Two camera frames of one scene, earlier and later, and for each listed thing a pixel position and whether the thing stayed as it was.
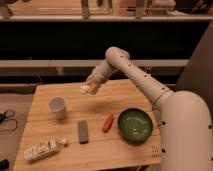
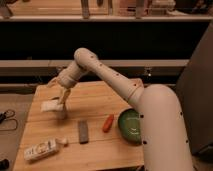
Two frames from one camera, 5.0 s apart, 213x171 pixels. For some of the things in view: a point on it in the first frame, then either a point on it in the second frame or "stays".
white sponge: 84,89 → 51,106
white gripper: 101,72 → 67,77
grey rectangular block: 83,132 stays
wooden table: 66,128 stays
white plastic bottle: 44,149 stays
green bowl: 135,125 stays
